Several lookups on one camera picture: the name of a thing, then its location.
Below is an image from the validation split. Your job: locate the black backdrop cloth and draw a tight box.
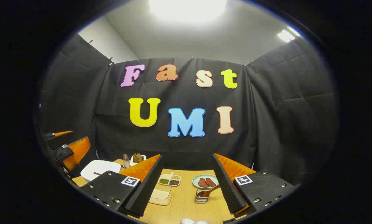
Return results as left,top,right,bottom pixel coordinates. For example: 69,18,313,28
40,33,340,187

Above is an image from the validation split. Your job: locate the large ceiling light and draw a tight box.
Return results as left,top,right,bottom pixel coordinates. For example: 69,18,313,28
149,0,228,22

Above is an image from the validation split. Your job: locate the dark wooden spoon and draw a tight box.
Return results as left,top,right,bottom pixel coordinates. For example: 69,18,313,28
197,184,220,198

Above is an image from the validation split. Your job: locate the clear chopstick holder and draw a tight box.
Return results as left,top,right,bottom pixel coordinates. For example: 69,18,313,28
195,188,212,204

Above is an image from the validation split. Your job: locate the light green plate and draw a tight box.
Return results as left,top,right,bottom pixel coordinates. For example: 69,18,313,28
192,174,220,189

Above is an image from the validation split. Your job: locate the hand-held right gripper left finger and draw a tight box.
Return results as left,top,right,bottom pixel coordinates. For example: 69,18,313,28
80,154,164,218

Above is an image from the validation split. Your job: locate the cream toaster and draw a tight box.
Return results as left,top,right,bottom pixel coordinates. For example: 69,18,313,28
130,155,147,166

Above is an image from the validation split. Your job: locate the clear container of rice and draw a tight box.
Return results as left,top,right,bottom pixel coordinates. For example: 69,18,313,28
149,185,172,206

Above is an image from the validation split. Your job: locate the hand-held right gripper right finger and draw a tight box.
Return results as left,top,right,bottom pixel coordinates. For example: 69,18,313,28
212,152,301,220

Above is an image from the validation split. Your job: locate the small ceiling light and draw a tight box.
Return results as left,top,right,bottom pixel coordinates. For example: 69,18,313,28
277,26,301,43

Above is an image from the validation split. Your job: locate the white divided bean dish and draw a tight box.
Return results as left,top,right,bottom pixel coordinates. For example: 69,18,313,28
158,172,181,187

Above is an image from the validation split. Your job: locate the white rice cooker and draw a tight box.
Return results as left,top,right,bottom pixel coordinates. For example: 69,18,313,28
80,160,122,182

